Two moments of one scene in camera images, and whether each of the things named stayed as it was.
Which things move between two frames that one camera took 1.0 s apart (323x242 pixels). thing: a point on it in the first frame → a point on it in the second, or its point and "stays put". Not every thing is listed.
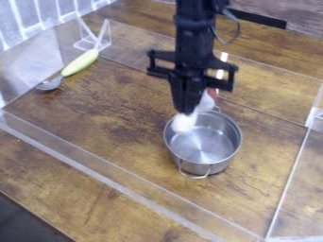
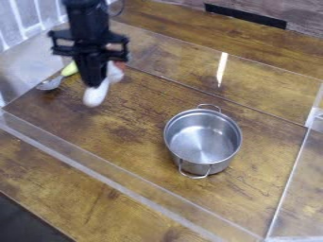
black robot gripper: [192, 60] → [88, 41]
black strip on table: [274, 23] stays put
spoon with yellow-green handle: [73, 68] stays put
